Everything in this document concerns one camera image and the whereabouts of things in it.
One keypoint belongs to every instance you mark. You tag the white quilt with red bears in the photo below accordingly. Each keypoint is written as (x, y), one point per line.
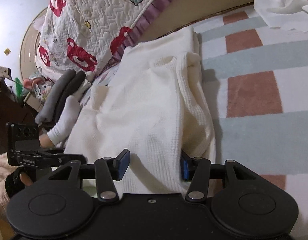
(91, 35)

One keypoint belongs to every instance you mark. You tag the beige wooden headboard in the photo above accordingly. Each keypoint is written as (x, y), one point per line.
(182, 12)

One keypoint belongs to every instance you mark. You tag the plush toy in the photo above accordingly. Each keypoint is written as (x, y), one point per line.
(39, 86)

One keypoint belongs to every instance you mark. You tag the colourful floral quilt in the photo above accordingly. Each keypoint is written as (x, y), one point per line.
(284, 14)

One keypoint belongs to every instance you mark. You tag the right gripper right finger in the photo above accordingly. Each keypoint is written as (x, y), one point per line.
(196, 171)

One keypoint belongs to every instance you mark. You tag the checkered bed sheet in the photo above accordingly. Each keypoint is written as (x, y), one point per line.
(255, 81)

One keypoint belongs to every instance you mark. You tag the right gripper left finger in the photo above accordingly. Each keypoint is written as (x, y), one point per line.
(108, 170)

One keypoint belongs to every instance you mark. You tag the person's left hand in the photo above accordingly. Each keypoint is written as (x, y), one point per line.
(45, 142)

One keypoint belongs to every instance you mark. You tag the white knit sweater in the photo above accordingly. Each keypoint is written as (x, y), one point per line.
(155, 107)

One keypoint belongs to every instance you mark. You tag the white sock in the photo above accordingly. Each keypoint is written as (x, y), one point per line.
(66, 122)

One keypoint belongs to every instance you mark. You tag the grey rolled socks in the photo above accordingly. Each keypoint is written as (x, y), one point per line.
(65, 86)

